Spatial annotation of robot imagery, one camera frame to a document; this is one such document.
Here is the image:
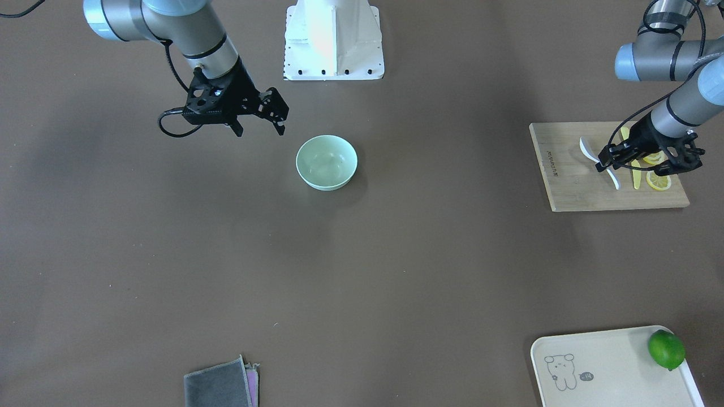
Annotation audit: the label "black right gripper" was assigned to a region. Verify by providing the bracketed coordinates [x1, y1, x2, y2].
[183, 58, 286, 137]

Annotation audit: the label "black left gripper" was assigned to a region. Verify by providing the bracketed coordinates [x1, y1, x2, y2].
[595, 111, 669, 172]

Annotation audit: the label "white ceramic spoon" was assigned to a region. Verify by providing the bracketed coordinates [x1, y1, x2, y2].
[579, 137, 621, 190]

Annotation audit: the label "green ceramic bowl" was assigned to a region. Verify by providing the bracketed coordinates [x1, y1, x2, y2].
[295, 135, 359, 191]

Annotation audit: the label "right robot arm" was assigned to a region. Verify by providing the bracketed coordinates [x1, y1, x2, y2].
[83, 1, 289, 136]

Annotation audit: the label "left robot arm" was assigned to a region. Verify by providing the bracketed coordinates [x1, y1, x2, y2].
[596, 1, 723, 176]

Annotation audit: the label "yellow plastic knife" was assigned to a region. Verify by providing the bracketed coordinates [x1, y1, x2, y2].
[619, 126, 642, 190]

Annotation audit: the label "bamboo cutting board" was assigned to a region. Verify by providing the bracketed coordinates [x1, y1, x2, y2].
[528, 122, 690, 212]

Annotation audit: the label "stacked lemon slices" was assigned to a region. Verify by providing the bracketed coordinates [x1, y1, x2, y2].
[643, 150, 667, 166]

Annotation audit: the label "single lemon slice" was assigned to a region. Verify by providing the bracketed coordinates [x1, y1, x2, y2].
[646, 172, 673, 192]

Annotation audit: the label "green lime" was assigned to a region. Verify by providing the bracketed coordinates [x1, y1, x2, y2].
[647, 330, 686, 371]

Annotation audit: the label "cream rabbit tray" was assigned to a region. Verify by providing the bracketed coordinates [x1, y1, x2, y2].
[530, 325, 704, 406]

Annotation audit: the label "grey folded cloth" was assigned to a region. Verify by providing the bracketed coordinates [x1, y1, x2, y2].
[183, 355, 260, 406]

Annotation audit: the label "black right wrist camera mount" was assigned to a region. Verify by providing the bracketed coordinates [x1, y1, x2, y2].
[251, 87, 290, 124]

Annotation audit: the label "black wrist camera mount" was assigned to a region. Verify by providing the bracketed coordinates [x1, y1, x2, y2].
[651, 129, 705, 177]
[251, 87, 290, 124]

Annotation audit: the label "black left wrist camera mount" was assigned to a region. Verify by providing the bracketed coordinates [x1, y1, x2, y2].
[651, 129, 705, 177]

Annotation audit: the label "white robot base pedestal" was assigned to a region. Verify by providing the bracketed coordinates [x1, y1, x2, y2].
[283, 1, 385, 81]

